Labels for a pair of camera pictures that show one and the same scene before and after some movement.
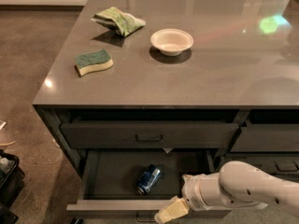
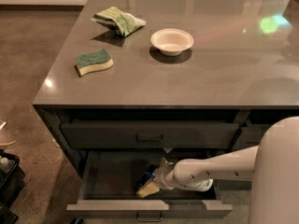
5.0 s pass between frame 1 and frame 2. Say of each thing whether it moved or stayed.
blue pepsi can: stayed
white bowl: stayed
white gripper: moved
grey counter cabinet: stayed
